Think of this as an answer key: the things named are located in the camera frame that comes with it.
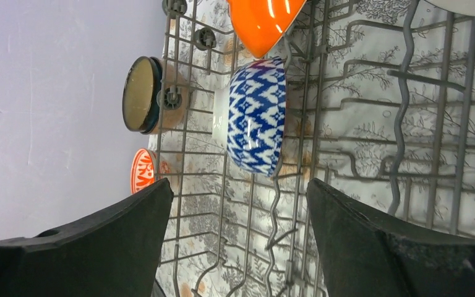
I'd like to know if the grey wire dish rack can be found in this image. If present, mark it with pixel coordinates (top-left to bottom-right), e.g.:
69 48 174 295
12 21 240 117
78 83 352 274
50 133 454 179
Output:
153 0 475 297

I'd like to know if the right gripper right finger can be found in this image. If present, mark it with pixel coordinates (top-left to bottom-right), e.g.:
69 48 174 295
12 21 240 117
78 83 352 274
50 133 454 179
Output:
306 178 475 296

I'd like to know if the red and white bowl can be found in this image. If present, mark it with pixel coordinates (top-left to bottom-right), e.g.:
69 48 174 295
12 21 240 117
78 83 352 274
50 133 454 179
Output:
130 148 171 194

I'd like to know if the brown glazed bowl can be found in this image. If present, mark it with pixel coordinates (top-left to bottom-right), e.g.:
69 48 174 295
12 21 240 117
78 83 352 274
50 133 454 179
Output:
122 56 190 134

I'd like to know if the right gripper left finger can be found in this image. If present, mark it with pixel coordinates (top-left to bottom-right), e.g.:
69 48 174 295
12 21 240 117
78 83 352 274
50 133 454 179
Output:
0 179 174 296

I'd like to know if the blue zigzag patterned bowl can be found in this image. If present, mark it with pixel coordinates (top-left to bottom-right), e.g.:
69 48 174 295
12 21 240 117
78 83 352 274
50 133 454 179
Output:
212 56 287 178

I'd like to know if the orange bowl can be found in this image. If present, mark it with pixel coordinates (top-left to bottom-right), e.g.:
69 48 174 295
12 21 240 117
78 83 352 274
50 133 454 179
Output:
227 0 307 58

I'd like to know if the blue floral white bowl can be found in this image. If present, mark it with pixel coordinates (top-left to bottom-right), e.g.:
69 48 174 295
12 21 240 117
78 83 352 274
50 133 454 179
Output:
426 0 475 17

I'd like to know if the floral tablecloth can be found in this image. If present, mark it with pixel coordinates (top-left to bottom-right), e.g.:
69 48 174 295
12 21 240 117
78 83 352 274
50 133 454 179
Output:
147 0 475 297

